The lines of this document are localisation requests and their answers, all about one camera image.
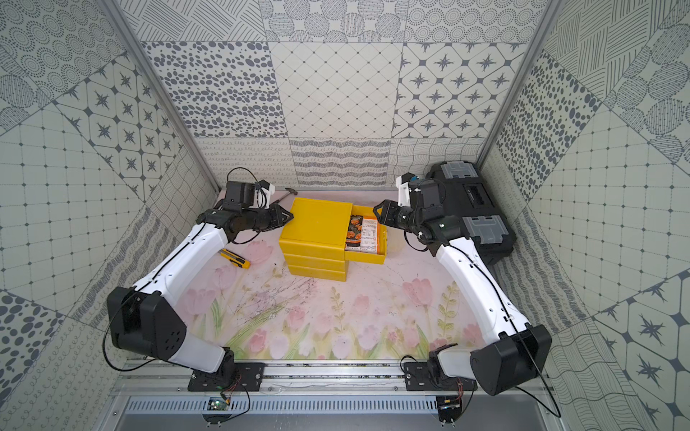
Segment white slotted cable duct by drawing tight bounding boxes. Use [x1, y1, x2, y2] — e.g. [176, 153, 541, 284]
[125, 395, 437, 416]

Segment hammer with black handle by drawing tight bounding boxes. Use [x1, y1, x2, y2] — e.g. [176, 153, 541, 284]
[272, 188, 298, 204]

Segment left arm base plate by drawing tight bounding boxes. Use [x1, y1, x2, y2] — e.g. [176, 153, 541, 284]
[187, 362, 266, 393]

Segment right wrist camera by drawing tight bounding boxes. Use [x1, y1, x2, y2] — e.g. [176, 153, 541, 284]
[395, 172, 447, 209]

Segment aluminium frame rail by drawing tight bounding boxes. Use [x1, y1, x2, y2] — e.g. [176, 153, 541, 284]
[114, 358, 455, 395]

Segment black plastic toolbox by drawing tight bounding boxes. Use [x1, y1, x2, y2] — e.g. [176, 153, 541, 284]
[426, 161, 516, 265]

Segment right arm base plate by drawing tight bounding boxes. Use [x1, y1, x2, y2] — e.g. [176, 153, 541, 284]
[400, 361, 478, 391]

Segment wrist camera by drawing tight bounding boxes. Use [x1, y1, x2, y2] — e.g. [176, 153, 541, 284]
[395, 172, 447, 209]
[222, 180, 275, 212]

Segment orange white seed bag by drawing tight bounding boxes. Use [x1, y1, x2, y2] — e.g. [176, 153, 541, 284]
[359, 218, 378, 254]

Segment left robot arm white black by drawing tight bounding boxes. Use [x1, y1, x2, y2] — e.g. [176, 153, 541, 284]
[107, 202, 294, 379]

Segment yellow plastic drawer cabinet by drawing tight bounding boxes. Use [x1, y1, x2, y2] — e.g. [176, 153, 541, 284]
[279, 198, 352, 282]

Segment yellow top drawer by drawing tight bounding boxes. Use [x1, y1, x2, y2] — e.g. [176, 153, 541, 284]
[344, 205, 387, 265]

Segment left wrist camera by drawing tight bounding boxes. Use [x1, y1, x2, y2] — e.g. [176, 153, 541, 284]
[222, 180, 275, 212]

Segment yellow black utility knife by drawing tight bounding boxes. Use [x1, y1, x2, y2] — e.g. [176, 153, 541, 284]
[219, 249, 251, 269]

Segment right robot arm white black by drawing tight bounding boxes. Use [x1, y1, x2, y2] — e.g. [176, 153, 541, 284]
[373, 199, 552, 395]

